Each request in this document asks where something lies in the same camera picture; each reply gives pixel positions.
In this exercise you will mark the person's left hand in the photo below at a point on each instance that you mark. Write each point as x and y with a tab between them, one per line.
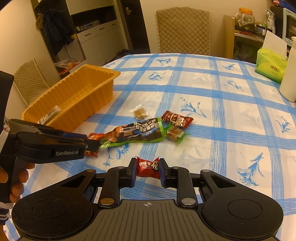
22	178

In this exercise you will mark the jar with orange lid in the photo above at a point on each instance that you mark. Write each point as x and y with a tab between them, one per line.
245	20

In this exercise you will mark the dark door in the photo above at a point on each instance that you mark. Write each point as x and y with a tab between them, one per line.
136	27

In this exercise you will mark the green tissue pack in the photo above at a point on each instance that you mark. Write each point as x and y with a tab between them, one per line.
270	67

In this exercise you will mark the dark shoes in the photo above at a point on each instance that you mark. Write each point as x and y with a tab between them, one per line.
122	52

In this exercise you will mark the white cabinet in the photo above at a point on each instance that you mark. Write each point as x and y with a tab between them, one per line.
97	37

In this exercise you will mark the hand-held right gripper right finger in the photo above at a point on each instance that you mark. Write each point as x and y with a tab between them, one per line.
162	172

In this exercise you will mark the green edged sausage packet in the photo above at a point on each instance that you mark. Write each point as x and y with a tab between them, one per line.
136	133

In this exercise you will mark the beige quilted chair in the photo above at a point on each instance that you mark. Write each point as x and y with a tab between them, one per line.
182	32
30	81

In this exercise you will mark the white thermos bottle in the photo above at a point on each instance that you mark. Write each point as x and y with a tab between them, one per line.
289	76

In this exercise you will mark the clear packet with black label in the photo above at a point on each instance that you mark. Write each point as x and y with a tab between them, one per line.
49	115

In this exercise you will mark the wooden shelf rack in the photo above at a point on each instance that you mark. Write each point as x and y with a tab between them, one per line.
229	34

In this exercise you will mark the orange plastic tray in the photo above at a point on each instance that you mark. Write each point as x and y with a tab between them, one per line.
92	97

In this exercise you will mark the blue checked tablecloth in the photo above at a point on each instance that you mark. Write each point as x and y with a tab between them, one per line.
208	115

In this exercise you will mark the red twisted candy packet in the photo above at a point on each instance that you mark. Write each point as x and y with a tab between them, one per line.
148	168

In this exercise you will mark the light blue toaster oven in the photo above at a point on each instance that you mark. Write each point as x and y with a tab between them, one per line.
289	25

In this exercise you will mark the dark hanging jacket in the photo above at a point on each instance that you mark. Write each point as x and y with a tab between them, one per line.
56	32

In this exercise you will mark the dark red candy packet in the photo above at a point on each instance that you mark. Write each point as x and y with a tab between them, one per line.
177	119

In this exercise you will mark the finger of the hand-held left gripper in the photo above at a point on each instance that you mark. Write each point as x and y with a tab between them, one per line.
76	136
92	144

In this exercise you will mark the green wrapped brown snack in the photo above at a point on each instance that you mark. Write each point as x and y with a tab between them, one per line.
175	135

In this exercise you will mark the green foil bag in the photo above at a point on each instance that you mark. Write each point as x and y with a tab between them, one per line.
269	23

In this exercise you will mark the small red snack packet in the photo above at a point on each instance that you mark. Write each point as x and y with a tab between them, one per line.
93	136

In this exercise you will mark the red white plastic bag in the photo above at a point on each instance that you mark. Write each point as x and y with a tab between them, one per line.
64	66

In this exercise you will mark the clear brown snack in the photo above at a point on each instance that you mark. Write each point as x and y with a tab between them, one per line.
139	112

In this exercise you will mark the red printed bag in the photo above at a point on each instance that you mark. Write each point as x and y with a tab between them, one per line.
278	2

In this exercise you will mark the row of small boxes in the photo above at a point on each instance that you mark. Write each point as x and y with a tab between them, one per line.
89	25

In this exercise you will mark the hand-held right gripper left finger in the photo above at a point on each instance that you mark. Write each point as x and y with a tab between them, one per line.
133	172

